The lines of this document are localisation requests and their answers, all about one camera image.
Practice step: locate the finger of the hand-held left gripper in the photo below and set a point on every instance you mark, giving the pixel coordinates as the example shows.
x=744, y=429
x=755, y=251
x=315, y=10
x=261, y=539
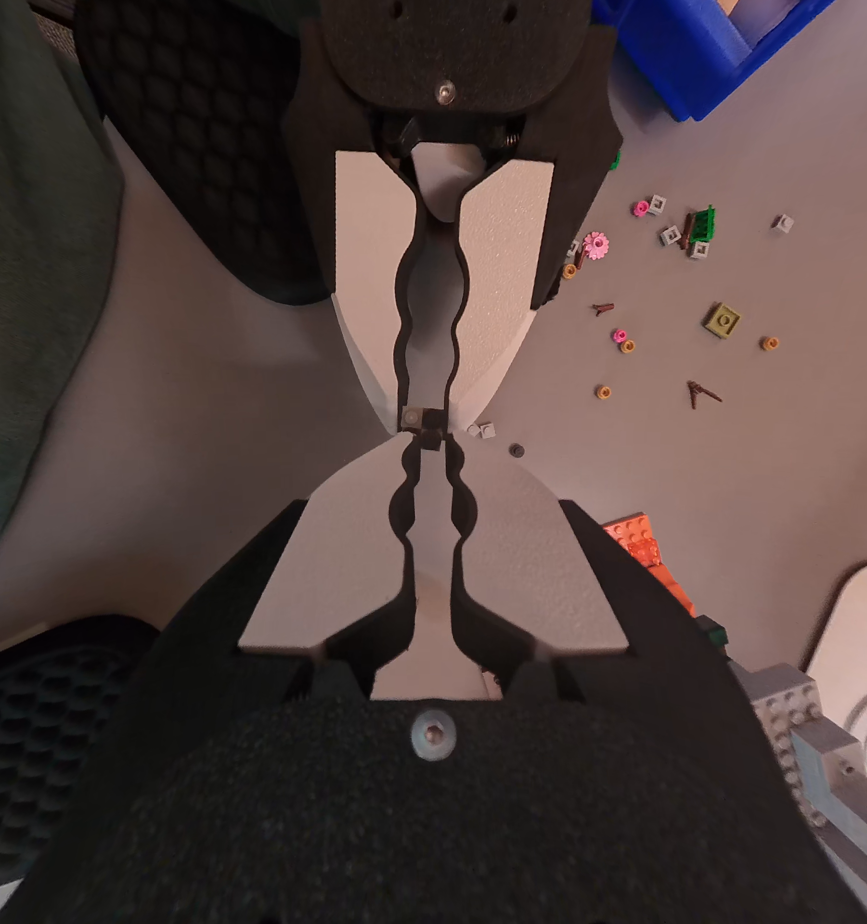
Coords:
x=505, y=252
x=368, y=252

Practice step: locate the green leaf piece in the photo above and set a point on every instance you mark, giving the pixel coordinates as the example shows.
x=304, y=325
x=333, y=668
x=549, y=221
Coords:
x=704, y=224

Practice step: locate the green sweatshirt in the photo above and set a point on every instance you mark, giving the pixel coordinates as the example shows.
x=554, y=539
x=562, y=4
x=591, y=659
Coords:
x=29, y=252

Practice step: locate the grey desk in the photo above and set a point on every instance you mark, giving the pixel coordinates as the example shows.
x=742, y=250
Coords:
x=260, y=397

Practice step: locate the multicoloured brick model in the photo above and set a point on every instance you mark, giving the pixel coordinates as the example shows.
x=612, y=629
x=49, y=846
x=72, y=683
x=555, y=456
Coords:
x=787, y=714

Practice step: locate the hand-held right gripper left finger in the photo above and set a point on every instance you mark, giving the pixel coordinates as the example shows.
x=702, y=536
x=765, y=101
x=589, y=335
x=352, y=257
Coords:
x=325, y=563

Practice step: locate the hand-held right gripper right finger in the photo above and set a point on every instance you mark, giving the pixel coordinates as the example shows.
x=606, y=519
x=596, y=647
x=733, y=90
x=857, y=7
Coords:
x=541, y=563

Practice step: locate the small grey brick assembly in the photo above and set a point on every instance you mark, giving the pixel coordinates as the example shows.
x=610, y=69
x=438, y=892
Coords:
x=411, y=417

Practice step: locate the olive square plate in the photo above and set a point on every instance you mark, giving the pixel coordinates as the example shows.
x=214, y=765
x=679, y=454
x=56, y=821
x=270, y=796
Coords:
x=722, y=320

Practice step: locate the large brown branch piece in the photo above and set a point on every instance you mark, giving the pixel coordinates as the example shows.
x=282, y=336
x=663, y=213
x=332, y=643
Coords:
x=702, y=393

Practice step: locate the pink flower piece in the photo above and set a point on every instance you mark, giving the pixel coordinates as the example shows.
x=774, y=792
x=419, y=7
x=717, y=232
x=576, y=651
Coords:
x=596, y=245

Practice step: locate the black mesh office chair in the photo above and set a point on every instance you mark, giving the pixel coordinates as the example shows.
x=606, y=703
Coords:
x=36, y=736
x=202, y=144

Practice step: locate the blue plastic bin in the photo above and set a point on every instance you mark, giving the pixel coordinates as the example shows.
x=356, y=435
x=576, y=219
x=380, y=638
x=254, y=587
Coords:
x=693, y=72

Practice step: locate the white rounded object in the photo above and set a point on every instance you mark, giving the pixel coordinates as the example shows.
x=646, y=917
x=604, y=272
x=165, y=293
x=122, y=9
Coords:
x=859, y=635

